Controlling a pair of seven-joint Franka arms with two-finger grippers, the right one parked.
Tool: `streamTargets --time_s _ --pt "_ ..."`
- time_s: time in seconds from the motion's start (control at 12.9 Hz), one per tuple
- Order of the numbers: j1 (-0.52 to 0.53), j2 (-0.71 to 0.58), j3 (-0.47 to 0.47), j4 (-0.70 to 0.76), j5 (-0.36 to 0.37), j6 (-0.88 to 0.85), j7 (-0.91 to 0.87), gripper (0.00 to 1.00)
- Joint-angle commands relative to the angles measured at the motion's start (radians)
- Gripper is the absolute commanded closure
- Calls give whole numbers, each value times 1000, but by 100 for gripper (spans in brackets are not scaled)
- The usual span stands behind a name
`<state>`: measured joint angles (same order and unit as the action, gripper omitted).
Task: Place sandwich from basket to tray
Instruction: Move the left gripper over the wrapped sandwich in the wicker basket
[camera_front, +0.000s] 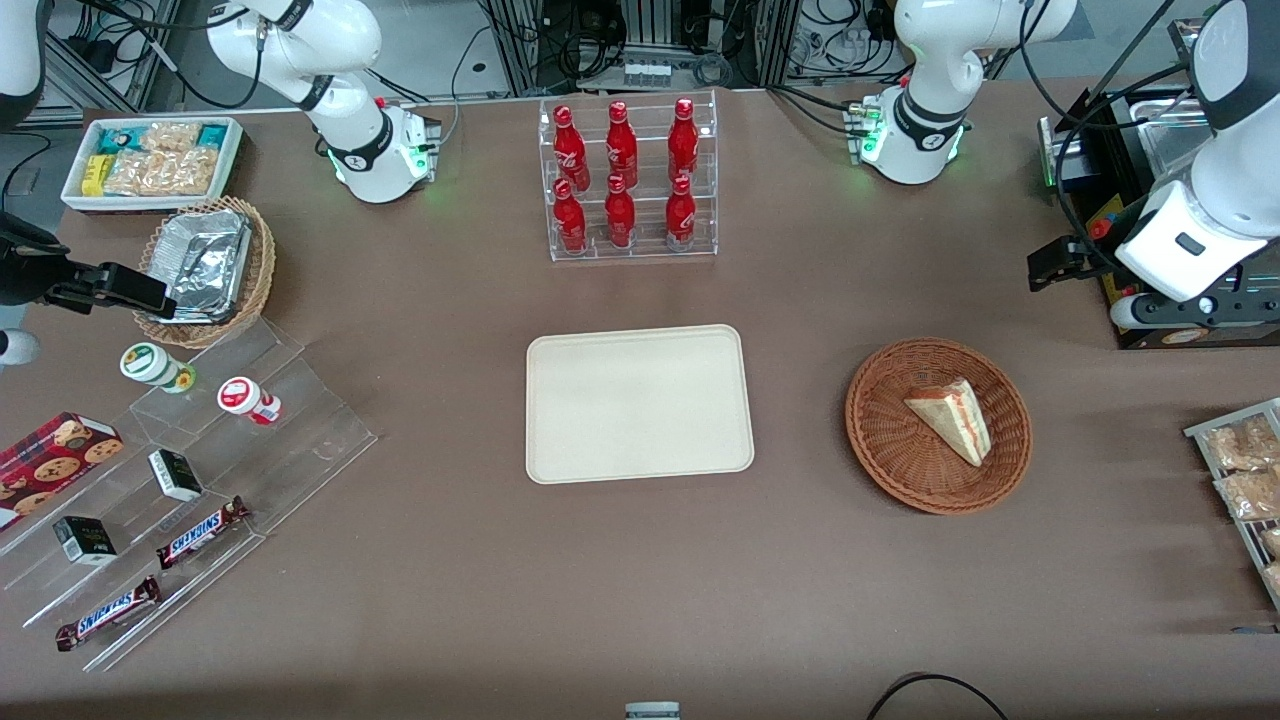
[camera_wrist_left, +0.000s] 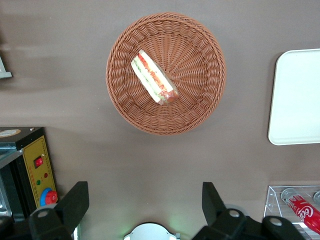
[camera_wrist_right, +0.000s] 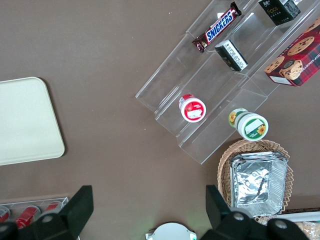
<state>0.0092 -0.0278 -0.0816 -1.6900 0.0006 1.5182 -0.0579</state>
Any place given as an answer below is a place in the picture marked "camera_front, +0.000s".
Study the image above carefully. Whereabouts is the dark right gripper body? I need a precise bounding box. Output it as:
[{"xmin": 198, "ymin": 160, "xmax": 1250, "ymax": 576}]
[{"xmin": 0, "ymin": 212, "xmax": 69, "ymax": 306}]

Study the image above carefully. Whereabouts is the triangular sandwich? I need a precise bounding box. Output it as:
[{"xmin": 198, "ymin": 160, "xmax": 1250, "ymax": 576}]
[{"xmin": 904, "ymin": 378, "xmax": 993, "ymax": 468}]

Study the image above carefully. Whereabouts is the light wicker basket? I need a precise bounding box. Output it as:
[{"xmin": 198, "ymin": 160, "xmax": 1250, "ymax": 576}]
[{"xmin": 133, "ymin": 196, "xmax": 277, "ymax": 349}]

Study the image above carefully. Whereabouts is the brown wicker basket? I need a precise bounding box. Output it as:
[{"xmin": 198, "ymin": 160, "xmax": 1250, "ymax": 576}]
[{"xmin": 845, "ymin": 338, "xmax": 1033, "ymax": 516}]

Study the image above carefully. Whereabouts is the beige plastic tray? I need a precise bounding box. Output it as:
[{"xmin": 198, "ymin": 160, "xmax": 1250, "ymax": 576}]
[{"xmin": 526, "ymin": 324, "xmax": 755, "ymax": 485}]

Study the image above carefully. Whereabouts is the green lid drink cup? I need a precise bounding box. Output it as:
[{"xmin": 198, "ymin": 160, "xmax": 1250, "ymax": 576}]
[{"xmin": 120, "ymin": 343, "xmax": 197, "ymax": 394}]

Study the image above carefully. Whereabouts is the aluminium foil container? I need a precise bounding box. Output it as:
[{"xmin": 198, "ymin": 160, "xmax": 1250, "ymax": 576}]
[{"xmin": 150, "ymin": 210, "xmax": 253, "ymax": 323}]

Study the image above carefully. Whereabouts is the steel warmer pan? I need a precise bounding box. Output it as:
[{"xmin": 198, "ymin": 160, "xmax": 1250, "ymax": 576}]
[{"xmin": 1135, "ymin": 95, "xmax": 1213, "ymax": 183}]

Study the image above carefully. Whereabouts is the large clear puffed snack bag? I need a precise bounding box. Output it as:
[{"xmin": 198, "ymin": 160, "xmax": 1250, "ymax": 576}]
[{"xmin": 104, "ymin": 148, "xmax": 221, "ymax": 197}]

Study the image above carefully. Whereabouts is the black food warmer machine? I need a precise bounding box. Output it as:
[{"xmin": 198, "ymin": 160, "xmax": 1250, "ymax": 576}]
[{"xmin": 1038, "ymin": 85, "xmax": 1280, "ymax": 351}]

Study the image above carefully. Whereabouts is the small clear puffed snack bag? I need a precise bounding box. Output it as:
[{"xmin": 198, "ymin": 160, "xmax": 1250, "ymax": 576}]
[{"xmin": 140, "ymin": 121, "xmax": 203, "ymax": 154}]

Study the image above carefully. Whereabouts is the red lid drink cup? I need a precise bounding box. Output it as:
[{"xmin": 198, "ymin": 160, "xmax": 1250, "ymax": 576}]
[{"xmin": 217, "ymin": 376, "xmax": 283, "ymax": 426}]

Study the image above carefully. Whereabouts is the white snack bin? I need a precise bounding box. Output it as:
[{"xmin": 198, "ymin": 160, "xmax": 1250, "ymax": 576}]
[{"xmin": 60, "ymin": 116, "xmax": 245, "ymax": 215}]

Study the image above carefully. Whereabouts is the red cookie box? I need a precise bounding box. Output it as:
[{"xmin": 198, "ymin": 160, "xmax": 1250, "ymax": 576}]
[{"xmin": 0, "ymin": 412, "xmax": 125, "ymax": 531}]

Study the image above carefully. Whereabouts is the small black box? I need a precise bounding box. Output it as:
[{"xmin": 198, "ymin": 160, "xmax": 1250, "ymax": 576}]
[
  {"xmin": 148, "ymin": 449, "xmax": 204, "ymax": 502},
  {"xmin": 52, "ymin": 516, "xmax": 118, "ymax": 567}
]

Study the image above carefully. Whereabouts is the clear acrylic stepped display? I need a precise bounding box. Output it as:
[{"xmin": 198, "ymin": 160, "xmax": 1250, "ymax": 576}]
[{"xmin": 0, "ymin": 318, "xmax": 379, "ymax": 673}]

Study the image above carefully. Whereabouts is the Snickers bar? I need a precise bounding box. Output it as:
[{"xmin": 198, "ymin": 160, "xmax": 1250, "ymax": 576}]
[
  {"xmin": 55, "ymin": 576, "xmax": 162, "ymax": 652},
  {"xmin": 156, "ymin": 496, "xmax": 251, "ymax": 571}
]

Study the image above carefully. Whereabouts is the red cola bottle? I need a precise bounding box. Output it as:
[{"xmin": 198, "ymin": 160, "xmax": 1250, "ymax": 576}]
[
  {"xmin": 553, "ymin": 179, "xmax": 588, "ymax": 254},
  {"xmin": 668, "ymin": 98, "xmax": 700, "ymax": 184},
  {"xmin": 604, "ymin": 174, "xmax": 637, "ymax": 249},
  {"xmin": 553, "ymin": 105, "xmax": 591, "ymax": 193},
  {"xmin": 665, "ymin": 175, "xmax": 697, "ymax": 251},
  {"xmin": 606, "ymin": 101, "xmax": 639, "ymax": 189}
]

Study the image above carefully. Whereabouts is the clear acrylic bottle rack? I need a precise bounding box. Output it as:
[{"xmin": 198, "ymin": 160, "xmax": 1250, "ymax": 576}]
[{"xmin": 538, "ymin": 90, "xmax": 719, "ymax": 263}]

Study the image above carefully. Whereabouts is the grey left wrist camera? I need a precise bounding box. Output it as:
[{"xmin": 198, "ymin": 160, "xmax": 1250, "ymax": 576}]
[{"xmin": 1110, "ymin": 268, "xmax": 1280, "ymax": 331}]

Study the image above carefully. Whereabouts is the black cable loop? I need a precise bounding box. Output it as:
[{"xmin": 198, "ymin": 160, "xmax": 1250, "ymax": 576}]
[{"xmin": 865, "ymin": 672, "xmax": 1011, "ymax": 720}]

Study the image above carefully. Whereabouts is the aluminium frame rack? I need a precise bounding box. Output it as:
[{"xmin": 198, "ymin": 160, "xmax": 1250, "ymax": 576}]
[{"xmin": 485, "ymin": 0, "xmax": 801, "ymax": 96}]

